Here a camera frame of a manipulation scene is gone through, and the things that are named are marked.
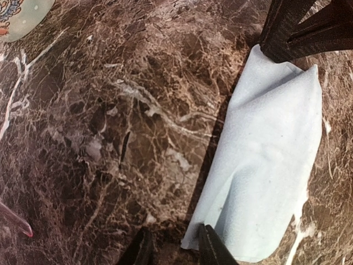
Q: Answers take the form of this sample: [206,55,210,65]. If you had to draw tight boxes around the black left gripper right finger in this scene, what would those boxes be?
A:
[198,224,236,265]

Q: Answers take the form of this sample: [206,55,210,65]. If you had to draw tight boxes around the light blue cloth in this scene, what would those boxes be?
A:
[181,45,322,263]

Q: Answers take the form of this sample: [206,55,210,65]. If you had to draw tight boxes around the cream ceramic mug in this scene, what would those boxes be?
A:
[1,0,55,43]

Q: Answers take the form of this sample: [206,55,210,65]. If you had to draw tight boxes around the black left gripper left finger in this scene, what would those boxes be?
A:
[117,227,153,265]

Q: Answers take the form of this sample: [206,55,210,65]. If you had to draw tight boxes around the clear frame dark-lens sunglasses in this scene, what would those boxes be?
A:
[1,203,33,237]

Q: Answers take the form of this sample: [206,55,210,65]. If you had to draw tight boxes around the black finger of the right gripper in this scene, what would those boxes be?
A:
[259,0,352,63]

